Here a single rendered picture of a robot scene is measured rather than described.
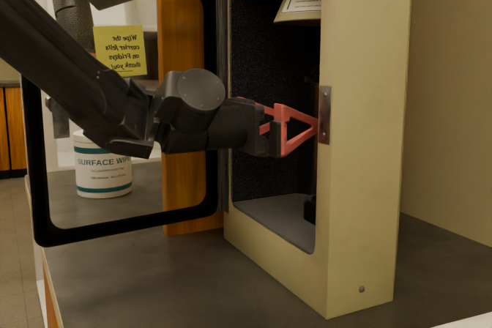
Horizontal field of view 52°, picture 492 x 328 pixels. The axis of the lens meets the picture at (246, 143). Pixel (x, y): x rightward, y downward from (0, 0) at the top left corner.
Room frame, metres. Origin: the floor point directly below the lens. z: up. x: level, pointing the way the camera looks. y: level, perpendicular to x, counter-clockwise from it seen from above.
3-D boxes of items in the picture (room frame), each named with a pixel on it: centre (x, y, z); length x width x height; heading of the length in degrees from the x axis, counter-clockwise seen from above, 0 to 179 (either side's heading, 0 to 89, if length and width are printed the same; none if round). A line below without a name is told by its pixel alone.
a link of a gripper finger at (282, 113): (0.66, -0.05, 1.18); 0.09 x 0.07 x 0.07; 115
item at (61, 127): (0.70, 0.26, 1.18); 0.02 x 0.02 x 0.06; 32
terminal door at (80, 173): (0.77, 0.18, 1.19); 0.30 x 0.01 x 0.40; 122
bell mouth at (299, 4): (0.75, -0.13, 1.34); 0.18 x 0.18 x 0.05
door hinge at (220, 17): (0.85, 0.04, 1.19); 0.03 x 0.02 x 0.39; 27
